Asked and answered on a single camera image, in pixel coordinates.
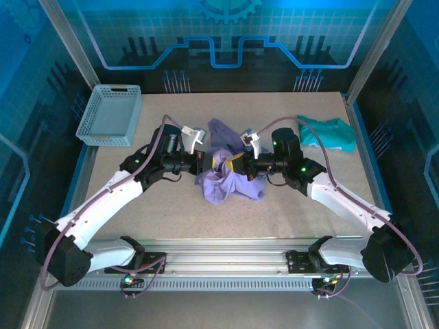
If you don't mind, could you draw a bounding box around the purple t-shirt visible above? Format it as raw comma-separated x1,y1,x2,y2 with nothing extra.
194,118,270,206

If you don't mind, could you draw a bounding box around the teal folded garment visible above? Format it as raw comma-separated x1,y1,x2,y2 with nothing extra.
296,114,357,154

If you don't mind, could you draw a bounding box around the light blue plastic basket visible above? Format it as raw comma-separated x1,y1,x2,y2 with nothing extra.
75,84,143,147

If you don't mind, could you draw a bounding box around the small LED circuit board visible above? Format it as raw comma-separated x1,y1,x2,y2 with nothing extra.
119,272,145,289
311,276,340,292

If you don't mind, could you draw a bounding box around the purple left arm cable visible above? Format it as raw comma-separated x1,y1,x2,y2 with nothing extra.
39,114,169,299

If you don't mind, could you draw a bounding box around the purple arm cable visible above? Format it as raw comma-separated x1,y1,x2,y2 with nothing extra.
39,114,169,299
257,116,423,299

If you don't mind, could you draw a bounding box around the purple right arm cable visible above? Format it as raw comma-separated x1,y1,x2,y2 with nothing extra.
257,116,423,299

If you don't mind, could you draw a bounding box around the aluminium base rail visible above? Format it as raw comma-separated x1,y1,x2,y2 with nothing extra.
46,236,395,278

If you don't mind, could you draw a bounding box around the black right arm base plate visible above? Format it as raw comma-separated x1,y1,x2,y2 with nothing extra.
286,249,349,275

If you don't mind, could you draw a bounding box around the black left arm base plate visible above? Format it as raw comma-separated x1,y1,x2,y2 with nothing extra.
104,249,167,275

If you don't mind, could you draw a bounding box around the grey slotted cable duct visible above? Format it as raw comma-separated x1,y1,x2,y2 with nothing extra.
54,276,315,292

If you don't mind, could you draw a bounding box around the aluminium frame post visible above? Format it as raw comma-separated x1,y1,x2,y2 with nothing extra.
346,0,414,103
37,0,100,90

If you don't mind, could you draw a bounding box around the grey metal tray frame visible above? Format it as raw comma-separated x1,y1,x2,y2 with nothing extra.
20,267,436,329

